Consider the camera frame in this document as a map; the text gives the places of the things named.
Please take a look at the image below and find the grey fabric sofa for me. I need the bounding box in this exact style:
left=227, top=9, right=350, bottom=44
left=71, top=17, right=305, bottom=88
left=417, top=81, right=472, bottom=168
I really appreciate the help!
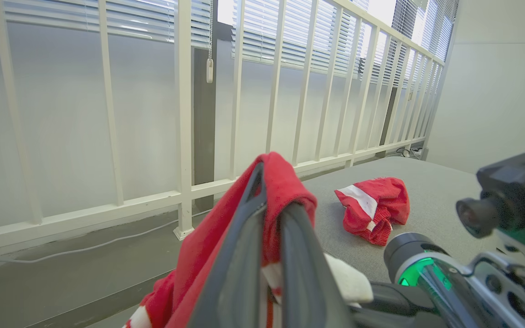
left=301, top=156, right=511, bottom=284

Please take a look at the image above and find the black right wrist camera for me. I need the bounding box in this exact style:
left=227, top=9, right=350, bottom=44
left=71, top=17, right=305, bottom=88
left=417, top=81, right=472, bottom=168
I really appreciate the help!
left=455, top=152, right=525, bottom=251

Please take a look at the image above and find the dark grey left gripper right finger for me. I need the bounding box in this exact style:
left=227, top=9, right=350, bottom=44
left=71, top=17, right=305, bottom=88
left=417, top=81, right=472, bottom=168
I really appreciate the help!
left=280, top=202, right=355, bottom=328

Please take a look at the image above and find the dark window post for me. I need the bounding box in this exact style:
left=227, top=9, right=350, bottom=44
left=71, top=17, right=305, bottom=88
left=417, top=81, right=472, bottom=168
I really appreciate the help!
left=192, top=22, right=219, bottom=213

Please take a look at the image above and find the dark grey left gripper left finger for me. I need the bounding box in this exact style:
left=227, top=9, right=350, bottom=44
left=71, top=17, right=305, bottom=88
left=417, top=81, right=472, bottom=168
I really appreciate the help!
left=187, top=161, right=268, bottom=328

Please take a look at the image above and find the red garment with white stripe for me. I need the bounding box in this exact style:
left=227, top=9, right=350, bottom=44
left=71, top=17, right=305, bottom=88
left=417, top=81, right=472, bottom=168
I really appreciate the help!
left=334, top=176, right=411, bottom=247

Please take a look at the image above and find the white window blind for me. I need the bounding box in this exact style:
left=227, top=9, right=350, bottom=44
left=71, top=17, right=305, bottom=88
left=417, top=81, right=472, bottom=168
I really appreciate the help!
left=392, top=0, right=460, bottom=63
left=231, top=0, right=369, bottom=77
left=0, top=0, right=213, bottom=50

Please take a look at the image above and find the light grey floor cable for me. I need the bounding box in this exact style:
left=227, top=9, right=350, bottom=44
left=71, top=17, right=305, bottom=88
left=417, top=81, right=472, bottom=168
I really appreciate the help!
left=0, top=209, right=213, bottom=266

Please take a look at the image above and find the white blind pull cord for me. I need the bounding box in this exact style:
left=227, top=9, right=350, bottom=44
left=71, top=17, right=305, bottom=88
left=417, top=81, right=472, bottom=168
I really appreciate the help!
left=206, top=0, right=215, bottom=84

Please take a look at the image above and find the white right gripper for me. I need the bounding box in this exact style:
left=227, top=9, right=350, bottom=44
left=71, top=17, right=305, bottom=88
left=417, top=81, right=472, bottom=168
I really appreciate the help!
left=350, top=250, right=525, bottom=328

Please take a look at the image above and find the white metal railing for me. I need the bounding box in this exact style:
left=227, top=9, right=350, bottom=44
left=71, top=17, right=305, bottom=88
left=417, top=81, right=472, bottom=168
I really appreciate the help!
left=0, top=0, right=448, bottom=256

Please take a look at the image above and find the red garment white trim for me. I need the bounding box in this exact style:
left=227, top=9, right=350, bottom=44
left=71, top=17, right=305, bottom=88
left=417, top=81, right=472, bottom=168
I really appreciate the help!
left=123, top=151, right=375, bottom=328

